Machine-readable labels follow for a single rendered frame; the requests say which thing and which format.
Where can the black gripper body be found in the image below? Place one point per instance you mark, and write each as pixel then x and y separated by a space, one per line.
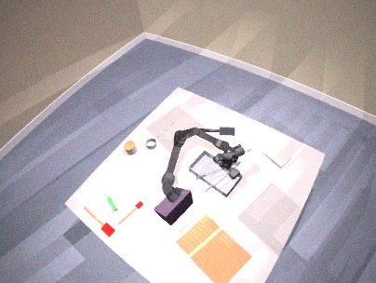
pixel 233 172

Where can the grey cylinder with orange top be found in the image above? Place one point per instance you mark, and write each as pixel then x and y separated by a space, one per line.
pixel 130 148

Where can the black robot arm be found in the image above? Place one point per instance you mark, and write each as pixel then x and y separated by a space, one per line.
pixel 180 136

